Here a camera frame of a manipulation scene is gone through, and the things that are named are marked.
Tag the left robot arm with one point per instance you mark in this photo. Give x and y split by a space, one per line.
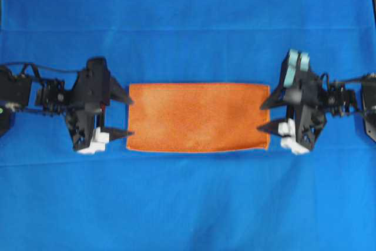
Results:
29 92

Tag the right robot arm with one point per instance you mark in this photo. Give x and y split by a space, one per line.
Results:
348 97

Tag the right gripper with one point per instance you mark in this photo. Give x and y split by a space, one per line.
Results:
304 119

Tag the orange towel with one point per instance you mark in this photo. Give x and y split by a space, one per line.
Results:
197 117

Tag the blue table cloth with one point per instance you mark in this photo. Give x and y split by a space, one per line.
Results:
53 198

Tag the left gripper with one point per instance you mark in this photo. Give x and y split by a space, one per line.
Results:
85 114

